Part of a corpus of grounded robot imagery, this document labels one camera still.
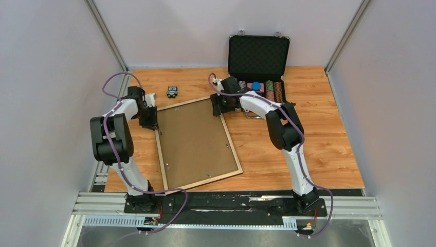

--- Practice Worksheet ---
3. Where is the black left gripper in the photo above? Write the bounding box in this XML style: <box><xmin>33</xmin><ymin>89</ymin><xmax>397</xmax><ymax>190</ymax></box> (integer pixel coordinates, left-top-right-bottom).
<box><xmin>134</xmin><ymin>105</ymin><xmax>160</xmax><ymax>131</ymax></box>

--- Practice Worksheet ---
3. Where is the orange brown chip column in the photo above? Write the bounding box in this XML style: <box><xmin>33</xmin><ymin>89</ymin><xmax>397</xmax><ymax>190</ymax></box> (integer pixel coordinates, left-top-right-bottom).
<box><xmin>274</xmin><ymin>81</ymin><xmax>283</xmax><ymax>103</ymax></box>

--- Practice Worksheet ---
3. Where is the grey purple chip column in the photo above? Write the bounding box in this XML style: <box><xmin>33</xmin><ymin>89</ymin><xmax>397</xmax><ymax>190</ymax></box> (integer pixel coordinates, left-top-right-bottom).
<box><xmin>238</xmin><ymin>81</ymin><xmax>246</xmax><ymax>89</ymax></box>

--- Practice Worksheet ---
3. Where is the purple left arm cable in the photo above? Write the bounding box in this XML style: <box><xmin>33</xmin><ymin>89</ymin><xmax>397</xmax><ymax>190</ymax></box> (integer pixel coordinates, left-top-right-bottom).
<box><xmin>79</xmin><ymin>72</ymin><xmax>189</xmax><ymax>247</ymax></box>

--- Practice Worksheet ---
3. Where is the green poker chip column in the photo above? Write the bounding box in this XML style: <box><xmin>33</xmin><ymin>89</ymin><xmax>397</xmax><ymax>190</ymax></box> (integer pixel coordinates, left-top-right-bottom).
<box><xmin>265</xmin><ymin>80</ymin><xmax>275</xmax><ymax>101</ymax></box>

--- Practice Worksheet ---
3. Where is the small blue owl toy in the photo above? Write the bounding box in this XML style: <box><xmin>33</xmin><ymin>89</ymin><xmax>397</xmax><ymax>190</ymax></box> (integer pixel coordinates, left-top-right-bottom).
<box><xmin>167</xmin><ymin>86</ymin><xmax>178</xmax><ymax>98</ymax></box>

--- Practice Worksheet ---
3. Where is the red playing card deck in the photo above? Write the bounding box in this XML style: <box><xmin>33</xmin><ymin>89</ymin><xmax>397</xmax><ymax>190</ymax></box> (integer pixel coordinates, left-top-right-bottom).
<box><xmin>246</xmin><ymin>82</ymin><xmax>265</xmax><ymax>93</ymax></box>

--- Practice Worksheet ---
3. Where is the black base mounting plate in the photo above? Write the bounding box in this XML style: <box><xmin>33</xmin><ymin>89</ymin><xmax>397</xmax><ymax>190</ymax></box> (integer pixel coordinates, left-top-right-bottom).
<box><xmin>123</xmin><ymin>190</ymin><xmax>328</xmax><ymax>226</ymax></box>

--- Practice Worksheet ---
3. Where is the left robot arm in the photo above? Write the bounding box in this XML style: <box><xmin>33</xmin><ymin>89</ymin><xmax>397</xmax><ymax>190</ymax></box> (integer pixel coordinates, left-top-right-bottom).
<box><xmin>90</xmin><ymin>86</ymin><xmax>159</xmax><ymax>213</ymax></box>

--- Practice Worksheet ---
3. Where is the blue poker chip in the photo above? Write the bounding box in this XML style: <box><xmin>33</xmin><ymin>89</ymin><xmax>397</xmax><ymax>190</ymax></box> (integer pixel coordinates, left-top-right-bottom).
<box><xmin>251</xmin><ymin>82</ymin><xmax>262</xmax><ymax>91</ymax></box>

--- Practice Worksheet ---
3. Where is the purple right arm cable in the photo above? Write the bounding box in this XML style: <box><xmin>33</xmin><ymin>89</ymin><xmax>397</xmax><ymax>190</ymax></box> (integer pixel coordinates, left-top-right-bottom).
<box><xmin>208</xmin><ymin>73</ymin><xmax>335</xmax><ymax>238</ymax></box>

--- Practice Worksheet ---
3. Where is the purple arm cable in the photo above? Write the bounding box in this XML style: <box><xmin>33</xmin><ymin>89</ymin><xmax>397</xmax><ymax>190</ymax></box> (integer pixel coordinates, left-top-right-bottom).
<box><xmin>79</xmin><ymin>72</ymin><xmax>189</xmax><ymax>247</ymax></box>
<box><xmin>208</xmin><ymin>73</ymin><xmax>335</xmax><ymax>238</ymax></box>

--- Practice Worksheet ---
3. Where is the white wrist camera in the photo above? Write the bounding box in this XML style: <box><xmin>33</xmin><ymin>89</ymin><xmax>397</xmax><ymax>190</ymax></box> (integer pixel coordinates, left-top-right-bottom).
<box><xmin>144</xmin><ymin>93</ymin><xmax>157</xmax><ymax>108</ymax></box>
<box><xmin>212</xmin><ymin>78</ymin><xmax>224</xmax><ymax>92</ymax></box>

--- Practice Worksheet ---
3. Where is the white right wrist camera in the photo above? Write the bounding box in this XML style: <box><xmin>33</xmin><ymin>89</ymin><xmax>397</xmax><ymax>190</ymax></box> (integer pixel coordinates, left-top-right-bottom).
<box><xmin>212</xmin><ymin>78</ymin><xmax>224</xmax><ymax>92</ymax></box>

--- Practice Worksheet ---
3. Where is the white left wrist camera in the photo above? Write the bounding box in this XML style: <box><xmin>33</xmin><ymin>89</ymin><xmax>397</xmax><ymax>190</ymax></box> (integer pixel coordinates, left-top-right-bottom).
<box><xmin>144</xmin><ymin>93</ymin><xmax>157</xmax><ymax>108</ymax></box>

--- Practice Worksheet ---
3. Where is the light wooden picture frame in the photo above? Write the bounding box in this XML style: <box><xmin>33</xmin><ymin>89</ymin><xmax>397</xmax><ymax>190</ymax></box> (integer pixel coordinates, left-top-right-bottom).
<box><xmin>154</xmin><ymin>95</ymin><xmax>244</xmax><ymax>196</ymax></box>

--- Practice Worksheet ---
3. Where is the black frame stand piece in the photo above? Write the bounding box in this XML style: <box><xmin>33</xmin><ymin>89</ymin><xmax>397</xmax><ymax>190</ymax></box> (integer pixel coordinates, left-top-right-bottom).
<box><xmin>283</xmin><ymin>101</ymin><xmax>296</xmax><ymax>106</ymax></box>

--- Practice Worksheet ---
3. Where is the aluminium front rail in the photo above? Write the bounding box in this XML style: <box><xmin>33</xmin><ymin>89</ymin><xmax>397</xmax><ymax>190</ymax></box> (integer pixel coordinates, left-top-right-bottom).
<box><xmin>72</xmin><ymin>190</ymin><xmax>382</xmax><ymax>231</ymax></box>

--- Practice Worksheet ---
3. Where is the black poker chip case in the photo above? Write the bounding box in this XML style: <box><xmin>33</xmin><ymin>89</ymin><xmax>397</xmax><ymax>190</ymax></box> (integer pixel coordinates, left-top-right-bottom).
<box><xmin>222</xmin><ymin>35</ymin><xmax>290</xmax><ymax>120</ymax></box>

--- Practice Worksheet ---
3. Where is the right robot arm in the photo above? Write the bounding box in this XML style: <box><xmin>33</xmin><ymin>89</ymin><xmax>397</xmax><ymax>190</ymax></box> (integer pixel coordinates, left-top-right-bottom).
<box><xmin>208</xmin><ymin>73</ymin><xmax>319</xmax><ymax>215</ymax></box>

